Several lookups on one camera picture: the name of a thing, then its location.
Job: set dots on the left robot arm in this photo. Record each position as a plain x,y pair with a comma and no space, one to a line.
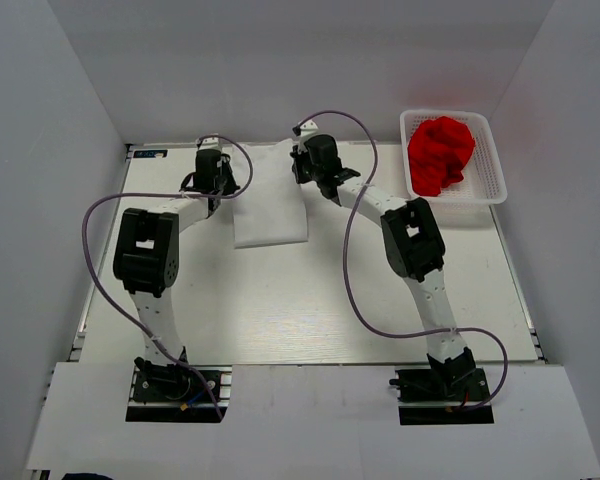
147,257

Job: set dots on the dark blue object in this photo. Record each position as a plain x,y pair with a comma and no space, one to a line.
84,476

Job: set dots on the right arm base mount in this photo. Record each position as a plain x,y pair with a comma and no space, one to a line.
423,401

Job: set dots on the red t shirt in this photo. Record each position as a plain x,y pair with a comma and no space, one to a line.
438,152

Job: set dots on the white t shirt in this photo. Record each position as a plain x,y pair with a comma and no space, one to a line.
272,209

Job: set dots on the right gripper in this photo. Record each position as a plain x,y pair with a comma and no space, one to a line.
300,157

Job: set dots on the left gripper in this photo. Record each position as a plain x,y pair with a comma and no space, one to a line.
232,187

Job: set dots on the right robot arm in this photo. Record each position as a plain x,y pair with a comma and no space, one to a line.
413,245

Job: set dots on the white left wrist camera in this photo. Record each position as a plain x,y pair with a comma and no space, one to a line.
210,143

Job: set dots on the blue label sticker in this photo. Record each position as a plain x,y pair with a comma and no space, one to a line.
151,153

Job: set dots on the white plastic basket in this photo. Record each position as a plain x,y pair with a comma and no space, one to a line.
483,184

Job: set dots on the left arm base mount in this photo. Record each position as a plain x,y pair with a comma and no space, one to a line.
159,397

